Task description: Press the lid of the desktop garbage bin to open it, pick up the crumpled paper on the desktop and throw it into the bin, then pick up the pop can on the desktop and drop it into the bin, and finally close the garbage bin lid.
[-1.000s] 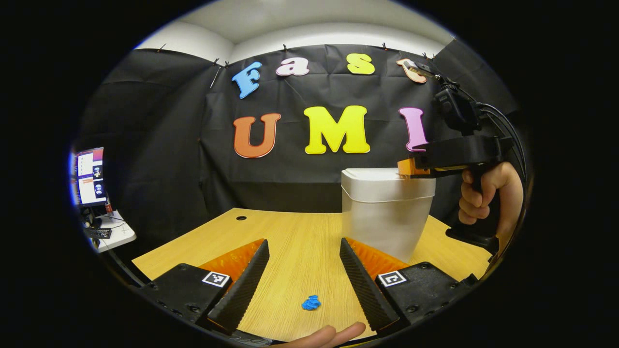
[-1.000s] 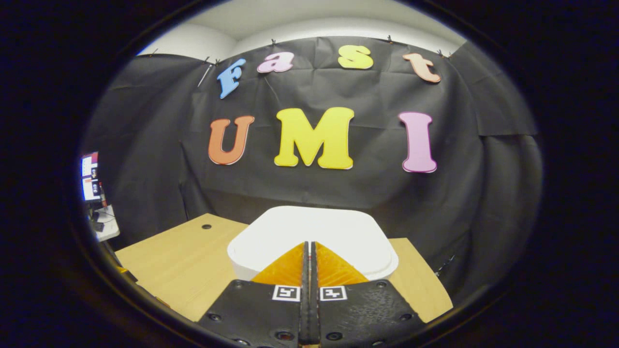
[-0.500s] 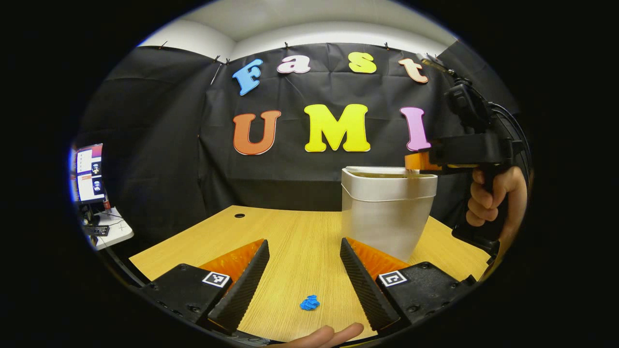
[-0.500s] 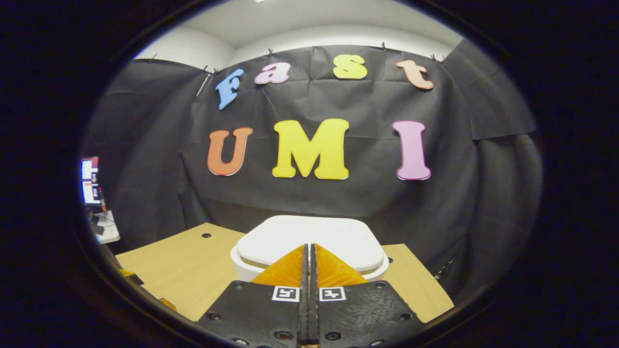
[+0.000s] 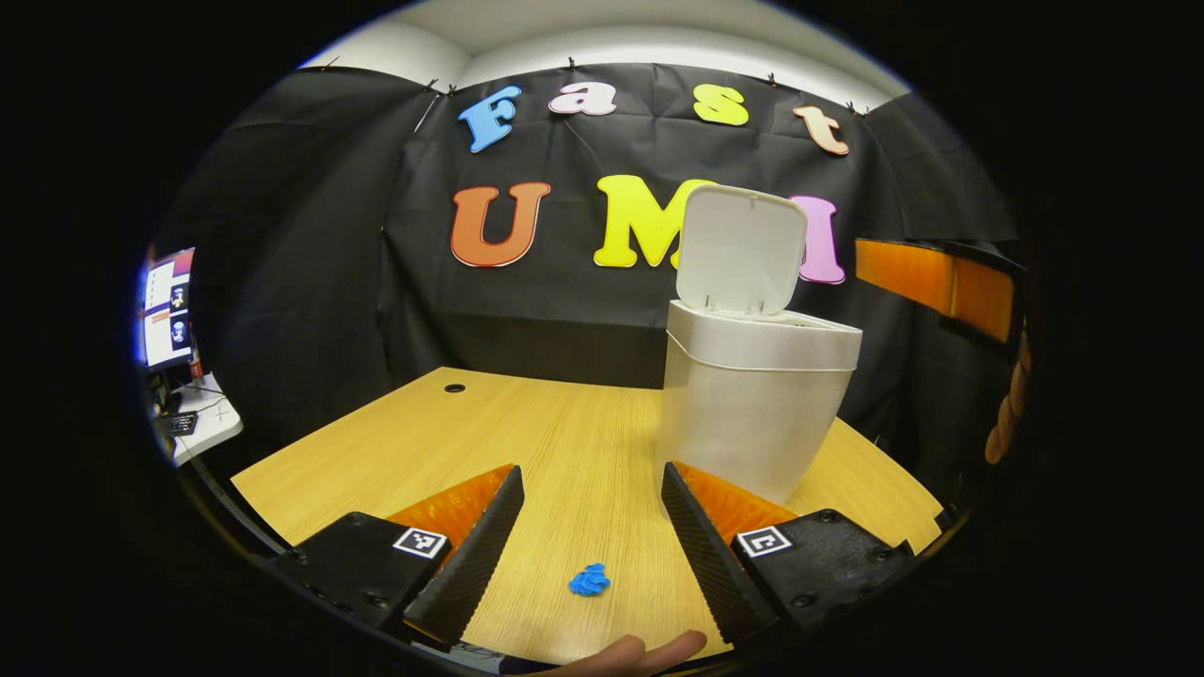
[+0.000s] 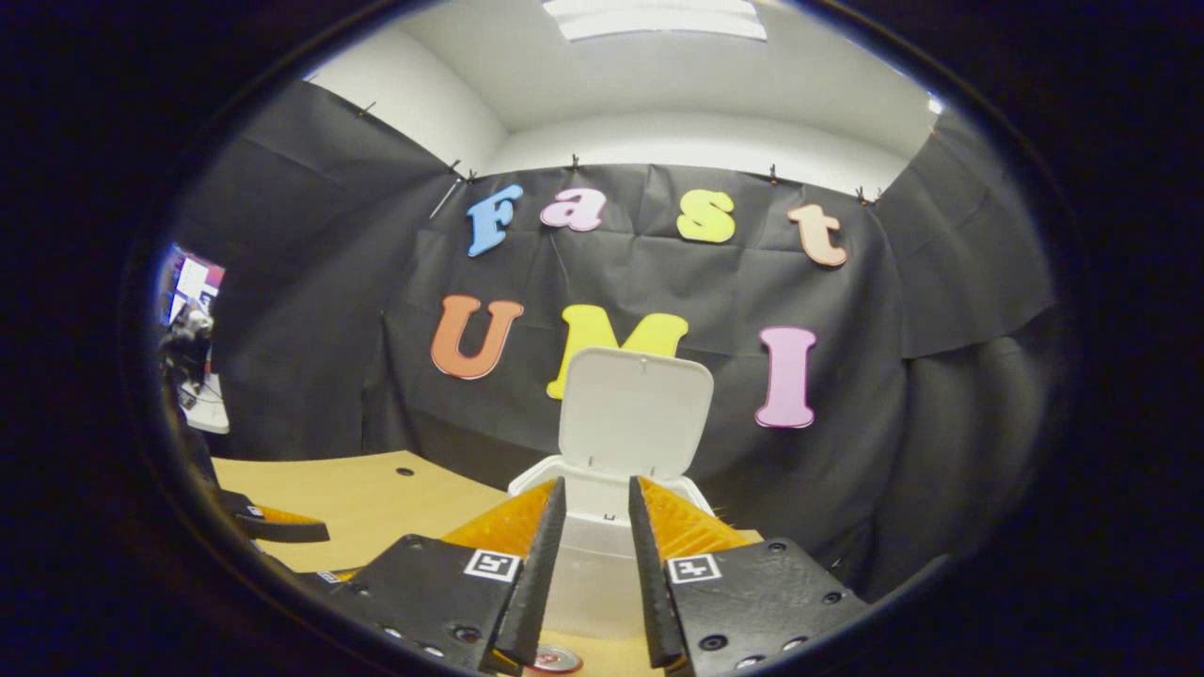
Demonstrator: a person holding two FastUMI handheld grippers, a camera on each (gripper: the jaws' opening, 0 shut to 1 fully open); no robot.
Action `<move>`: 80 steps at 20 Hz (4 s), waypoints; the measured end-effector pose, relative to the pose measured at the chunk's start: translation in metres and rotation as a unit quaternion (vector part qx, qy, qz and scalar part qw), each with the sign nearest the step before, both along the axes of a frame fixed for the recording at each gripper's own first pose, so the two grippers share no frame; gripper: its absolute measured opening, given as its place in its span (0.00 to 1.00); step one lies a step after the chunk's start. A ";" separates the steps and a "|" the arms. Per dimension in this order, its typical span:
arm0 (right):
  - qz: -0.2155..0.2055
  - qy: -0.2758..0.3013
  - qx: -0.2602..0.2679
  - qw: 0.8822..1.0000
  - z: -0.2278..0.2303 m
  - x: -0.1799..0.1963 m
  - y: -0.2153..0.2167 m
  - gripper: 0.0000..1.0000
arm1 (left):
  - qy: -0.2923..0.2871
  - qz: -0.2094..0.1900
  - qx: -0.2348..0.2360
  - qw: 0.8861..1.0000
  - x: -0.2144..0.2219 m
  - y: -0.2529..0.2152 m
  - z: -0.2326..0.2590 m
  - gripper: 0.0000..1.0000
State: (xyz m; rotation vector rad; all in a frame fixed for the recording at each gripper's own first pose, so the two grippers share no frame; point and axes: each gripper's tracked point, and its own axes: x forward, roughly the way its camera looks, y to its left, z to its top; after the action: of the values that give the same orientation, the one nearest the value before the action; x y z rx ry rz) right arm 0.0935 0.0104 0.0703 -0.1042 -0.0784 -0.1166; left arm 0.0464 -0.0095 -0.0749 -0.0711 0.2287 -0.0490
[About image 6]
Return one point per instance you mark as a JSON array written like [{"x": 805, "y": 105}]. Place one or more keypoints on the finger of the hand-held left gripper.
[
  {"x": 273, "y": 528},
  {"x": 331, "y": 576}
]

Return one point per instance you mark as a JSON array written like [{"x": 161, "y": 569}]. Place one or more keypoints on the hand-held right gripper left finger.
[{"x": 541, "y": 583}]

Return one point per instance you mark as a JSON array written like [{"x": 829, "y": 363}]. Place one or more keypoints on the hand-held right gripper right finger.
[{"x": 649, "y": 583}]

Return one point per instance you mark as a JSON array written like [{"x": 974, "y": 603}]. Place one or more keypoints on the red pop can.
[{"x": 557, "y": 660}]

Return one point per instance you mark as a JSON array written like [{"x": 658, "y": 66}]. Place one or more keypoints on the white desktop garbage bin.
[{"x": 630, "y": 414}]

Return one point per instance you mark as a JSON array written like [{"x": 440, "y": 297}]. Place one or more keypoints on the wooden desktop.
[{"x": 376, "y": 508}]

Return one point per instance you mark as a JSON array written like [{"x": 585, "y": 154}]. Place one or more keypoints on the computer monitor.
[{"x": 198, "y": 277}]

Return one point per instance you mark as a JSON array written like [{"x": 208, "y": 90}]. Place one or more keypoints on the black backdrop cloth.
[{"x": 847, "y": 451}]

